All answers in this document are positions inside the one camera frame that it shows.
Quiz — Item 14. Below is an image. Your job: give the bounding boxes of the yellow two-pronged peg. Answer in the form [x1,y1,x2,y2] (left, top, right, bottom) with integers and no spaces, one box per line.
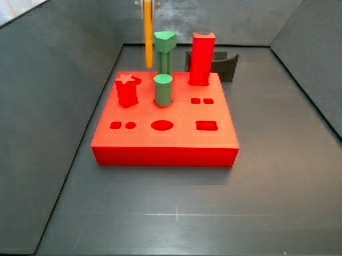
[142,0,153,68]

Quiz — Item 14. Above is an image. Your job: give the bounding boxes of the red star-shaped peg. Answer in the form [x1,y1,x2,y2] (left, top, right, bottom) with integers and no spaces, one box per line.
[114,73,141,108]

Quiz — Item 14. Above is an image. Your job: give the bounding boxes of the black curved holder bracket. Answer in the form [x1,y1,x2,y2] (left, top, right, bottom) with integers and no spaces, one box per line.
[184,50,240,83]

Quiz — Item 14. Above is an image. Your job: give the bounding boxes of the tall red rectangular peg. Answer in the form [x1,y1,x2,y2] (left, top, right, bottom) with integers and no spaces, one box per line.
[189,32,216,86]

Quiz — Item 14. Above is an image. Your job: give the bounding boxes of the green hexagon-top forked peg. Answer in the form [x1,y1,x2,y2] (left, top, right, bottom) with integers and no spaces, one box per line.
[153,31,176,74]

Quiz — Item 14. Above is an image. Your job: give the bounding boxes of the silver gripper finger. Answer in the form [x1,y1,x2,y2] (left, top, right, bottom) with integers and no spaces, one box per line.
[152,0,161,7]
[133,0,144,6]

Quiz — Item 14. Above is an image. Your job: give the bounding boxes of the green cylinder peg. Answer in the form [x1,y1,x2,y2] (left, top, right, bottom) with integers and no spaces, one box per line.
[153,74,172,107]

